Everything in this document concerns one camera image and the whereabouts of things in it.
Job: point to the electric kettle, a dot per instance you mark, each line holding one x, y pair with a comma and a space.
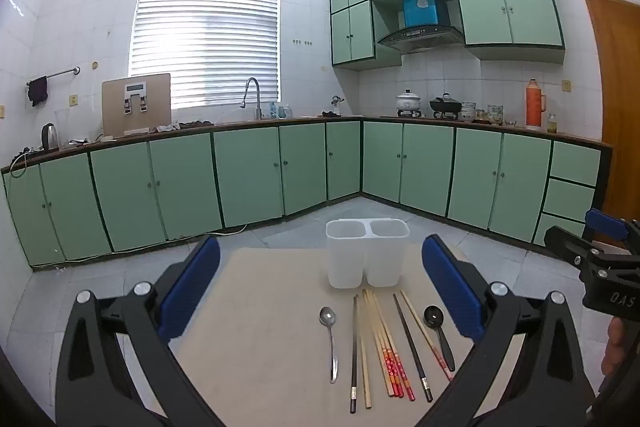
49, 138

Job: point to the white plastic utensil holder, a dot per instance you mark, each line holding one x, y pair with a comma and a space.
345, 257

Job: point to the metal towel rail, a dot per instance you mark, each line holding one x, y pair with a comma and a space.
62, 72

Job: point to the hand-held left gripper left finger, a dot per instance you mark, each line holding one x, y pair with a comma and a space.
192, 287

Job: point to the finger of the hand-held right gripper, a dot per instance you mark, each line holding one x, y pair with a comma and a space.
607, 224
565, 241

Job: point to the metal kitchen faucet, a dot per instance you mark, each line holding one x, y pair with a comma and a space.
258, 104

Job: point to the orange thermos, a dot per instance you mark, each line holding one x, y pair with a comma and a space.
534, 107

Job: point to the dark towel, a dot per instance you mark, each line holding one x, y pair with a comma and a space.
37, 89

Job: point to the clear plastic pitcher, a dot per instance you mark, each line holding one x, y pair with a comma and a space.
62, 122

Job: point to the red patterned wooden chopstick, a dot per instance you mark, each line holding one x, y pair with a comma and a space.
416, 318
392, 372
405, 382

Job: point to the black range hood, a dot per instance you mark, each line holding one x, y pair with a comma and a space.
420, 38

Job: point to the glass jar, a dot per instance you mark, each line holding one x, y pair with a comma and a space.
551, 126

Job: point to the dark cloth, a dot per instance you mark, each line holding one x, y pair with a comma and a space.
195, 124

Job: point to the plain wooden chopstick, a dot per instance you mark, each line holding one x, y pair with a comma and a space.
367, 357

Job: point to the black wok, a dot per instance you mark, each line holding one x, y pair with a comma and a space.
445, 107

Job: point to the green lower kitchen cabinets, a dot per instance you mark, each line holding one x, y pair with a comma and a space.
245, 172

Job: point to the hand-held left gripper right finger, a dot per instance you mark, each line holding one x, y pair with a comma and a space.
450, 292

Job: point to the orange wooden door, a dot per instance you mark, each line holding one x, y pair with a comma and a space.
617, 107

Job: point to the blue box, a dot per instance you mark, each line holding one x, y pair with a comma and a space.
421, 9

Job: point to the black spoon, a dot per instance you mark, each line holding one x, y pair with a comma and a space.
433, 315

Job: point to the white cooking pot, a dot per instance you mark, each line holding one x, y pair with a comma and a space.
410, 101

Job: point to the dark kitchen countertop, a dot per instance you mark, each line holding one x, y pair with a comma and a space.
310, 119

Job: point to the black chopstick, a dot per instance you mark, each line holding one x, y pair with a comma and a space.
354, 357
411, 347

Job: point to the stack of bowls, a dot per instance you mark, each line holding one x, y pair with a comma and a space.
468, 112

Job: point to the person's right hand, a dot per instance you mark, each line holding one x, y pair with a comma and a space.
615, 347

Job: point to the metal spoon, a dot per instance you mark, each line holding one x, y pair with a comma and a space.
327, 317

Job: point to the brown water dispenser box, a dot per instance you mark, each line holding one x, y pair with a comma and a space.
112, 107

